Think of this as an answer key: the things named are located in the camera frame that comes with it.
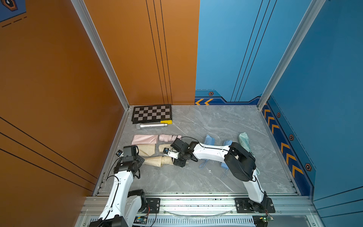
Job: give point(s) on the yellow block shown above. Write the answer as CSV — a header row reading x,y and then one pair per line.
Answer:
x,y
166,122

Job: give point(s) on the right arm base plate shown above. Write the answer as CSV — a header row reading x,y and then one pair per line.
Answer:
x,y
245,205

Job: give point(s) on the pale yellow sleeved umbrella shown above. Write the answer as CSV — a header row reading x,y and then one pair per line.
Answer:
x,y
165,160

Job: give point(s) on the small right circuit board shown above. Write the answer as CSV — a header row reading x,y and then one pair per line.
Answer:
x,y
266,219

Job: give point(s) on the mint green sleeved umbrella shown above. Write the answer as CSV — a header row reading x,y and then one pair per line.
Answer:
x,y
245,142

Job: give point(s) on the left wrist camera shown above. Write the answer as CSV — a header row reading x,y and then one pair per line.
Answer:
x,y
128,151

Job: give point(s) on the green circuit board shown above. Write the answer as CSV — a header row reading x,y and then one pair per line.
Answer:
x,y
142,220

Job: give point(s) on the silver metal cylinder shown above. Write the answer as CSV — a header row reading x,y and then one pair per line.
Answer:
x,y
141,126

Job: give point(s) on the light blue sleeved umbrella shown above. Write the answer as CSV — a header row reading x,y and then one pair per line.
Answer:
x,y
208,141

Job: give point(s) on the checkerboard calibration board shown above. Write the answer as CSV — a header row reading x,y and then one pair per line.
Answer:
x,y
151,114

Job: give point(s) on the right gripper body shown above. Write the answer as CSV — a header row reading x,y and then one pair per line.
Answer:
x,y
180,161

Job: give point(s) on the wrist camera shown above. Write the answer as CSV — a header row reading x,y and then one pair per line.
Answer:
x,y
128,151
171,153

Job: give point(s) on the pale yellow umbrella sleeve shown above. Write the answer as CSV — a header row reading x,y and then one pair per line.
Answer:
x,y
154,161

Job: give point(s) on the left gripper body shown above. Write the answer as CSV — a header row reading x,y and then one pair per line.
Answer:
x,y
138,160

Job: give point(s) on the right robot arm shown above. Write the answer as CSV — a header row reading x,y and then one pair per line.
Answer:
x,y
240,163

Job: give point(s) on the aluminium front rail frame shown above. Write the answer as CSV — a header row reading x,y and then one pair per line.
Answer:
x,y
203,210

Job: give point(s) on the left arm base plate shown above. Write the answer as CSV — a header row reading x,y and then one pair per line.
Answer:
x,y
151,205

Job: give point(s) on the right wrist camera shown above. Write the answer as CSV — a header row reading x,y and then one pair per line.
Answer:
x,y
171,153

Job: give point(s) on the cream umbrella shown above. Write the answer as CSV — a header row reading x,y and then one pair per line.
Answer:
x,y
161,147

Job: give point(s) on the cream umbrella sleeve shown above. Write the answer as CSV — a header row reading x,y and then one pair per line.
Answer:
x,y
146,150

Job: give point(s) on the pink umbrella sleeve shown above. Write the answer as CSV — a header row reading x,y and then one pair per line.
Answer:
x,y
144,139

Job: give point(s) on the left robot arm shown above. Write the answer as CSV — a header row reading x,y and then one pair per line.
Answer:
x,y
123,204

